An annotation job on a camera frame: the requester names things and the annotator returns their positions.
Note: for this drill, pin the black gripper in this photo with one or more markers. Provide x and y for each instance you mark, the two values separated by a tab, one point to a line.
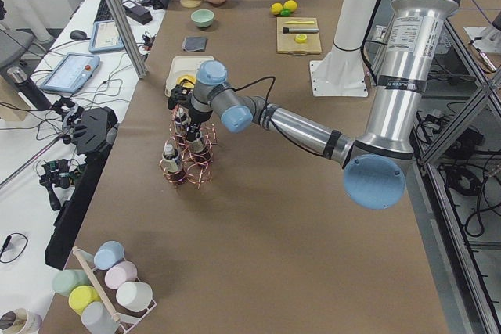
198	116

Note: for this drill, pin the tea bottle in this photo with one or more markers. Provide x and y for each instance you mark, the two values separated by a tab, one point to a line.
181	121
197	146
172	165

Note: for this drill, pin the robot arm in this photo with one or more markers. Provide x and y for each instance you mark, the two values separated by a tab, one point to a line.
363	127

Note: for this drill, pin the cream serving tray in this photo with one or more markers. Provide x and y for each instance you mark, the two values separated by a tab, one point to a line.
188	62

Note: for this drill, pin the yellow glazed donut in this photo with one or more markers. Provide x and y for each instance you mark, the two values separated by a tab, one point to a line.
186	77

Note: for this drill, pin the white round plate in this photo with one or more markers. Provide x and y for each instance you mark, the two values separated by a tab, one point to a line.
172	78

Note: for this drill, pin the grey folded cloth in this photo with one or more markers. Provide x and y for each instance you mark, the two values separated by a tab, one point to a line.
194	44

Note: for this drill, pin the green bowl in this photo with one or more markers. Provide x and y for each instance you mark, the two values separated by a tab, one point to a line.
202	18

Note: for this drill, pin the blue teach pendant far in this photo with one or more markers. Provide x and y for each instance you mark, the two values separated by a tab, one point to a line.
105	37

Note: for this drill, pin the blue teach pendant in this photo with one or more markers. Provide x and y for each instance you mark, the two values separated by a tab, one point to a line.
72	72
105	37

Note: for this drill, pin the wooden cutting board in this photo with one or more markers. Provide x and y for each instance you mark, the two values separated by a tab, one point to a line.
286	44

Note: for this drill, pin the blue teach pendant near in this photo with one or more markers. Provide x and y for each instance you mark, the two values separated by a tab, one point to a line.
72	72

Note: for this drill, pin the steel cylinder tool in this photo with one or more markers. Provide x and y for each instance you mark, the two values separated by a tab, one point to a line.
300	30

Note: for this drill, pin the half lemon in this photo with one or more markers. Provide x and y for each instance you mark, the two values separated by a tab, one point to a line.
301	38

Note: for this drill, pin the yellow plastic knife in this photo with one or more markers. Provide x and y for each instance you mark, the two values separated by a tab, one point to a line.
300	22

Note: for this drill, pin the black keyboard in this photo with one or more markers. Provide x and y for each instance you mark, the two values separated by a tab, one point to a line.
103	12

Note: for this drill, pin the left whole lemon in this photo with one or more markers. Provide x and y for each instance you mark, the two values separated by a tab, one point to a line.
276	8

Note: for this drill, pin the whole lemon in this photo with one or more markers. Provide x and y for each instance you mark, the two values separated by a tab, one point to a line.
291	5
276	8

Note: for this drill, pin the black computer mouse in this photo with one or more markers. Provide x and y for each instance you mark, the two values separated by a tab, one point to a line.
78	35

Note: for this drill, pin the green lime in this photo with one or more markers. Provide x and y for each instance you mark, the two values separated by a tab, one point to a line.
285	12

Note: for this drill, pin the blue cup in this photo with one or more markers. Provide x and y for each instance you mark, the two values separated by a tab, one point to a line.
109	254

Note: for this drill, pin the pink cup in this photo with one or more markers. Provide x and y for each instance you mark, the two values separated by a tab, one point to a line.
120	273

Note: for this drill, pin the right whole lemon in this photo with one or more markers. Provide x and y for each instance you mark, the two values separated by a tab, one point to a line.
291	5

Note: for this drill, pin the black thermos bottle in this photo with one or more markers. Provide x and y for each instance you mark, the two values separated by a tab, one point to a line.
30	90

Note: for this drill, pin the white cup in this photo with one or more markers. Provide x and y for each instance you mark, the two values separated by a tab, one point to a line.
135	296

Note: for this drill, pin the green cup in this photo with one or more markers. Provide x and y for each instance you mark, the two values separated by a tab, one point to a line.
65	281

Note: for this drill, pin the yellow cup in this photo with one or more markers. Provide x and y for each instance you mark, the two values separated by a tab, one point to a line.
81	296

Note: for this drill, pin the grey cup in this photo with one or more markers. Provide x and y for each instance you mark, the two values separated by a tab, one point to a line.
97	319

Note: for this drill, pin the paper cup with utensils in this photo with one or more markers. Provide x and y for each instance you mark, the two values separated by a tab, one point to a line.
20	321

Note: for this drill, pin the copper wire bottle rack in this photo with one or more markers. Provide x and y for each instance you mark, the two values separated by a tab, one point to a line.
196	166

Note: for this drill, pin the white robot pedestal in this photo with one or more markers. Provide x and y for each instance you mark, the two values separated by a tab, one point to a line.
341	71

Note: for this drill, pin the aluminium frame post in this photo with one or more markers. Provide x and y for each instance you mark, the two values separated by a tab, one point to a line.
127	37

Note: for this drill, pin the white wire cup rack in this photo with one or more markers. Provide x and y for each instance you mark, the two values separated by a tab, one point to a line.
127	320

